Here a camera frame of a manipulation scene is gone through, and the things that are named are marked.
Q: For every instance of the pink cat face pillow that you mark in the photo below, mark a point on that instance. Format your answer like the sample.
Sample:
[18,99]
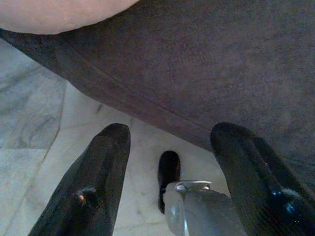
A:
[49,14]

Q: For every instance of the brown suede sofa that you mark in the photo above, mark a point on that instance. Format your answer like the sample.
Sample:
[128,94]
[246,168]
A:
[197,61]

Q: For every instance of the black robot left foot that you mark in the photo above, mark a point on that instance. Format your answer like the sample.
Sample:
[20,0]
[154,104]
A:
[168,167]

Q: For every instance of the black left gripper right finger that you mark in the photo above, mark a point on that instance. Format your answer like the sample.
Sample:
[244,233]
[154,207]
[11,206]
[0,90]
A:
[258,191]

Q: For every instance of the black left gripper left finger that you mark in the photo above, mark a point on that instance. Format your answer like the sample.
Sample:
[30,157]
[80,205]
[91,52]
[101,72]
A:
[93,184]

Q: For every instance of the silver robot left leg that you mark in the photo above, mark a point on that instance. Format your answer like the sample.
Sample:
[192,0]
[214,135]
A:
[201,214]

